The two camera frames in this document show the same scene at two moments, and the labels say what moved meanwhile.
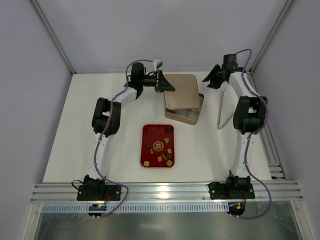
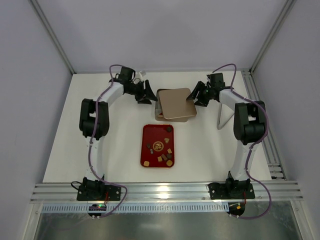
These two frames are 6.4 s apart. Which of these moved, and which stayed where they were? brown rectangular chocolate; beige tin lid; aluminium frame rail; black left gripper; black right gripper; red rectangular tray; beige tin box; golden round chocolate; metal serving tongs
Moved: beige tin lid; black left gripper; beige tin box; black right gripper
Stayed: red rectangular tray; metal serving tongs; aluminium frame rail; brown rectangular chocolate; golden round chocolate
